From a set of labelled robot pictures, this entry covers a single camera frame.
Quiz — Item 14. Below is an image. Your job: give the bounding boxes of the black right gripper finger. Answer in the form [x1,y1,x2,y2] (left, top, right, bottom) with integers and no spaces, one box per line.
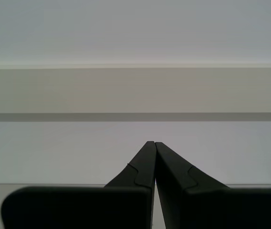
[155,142,271,229]
[0,141,156,229]

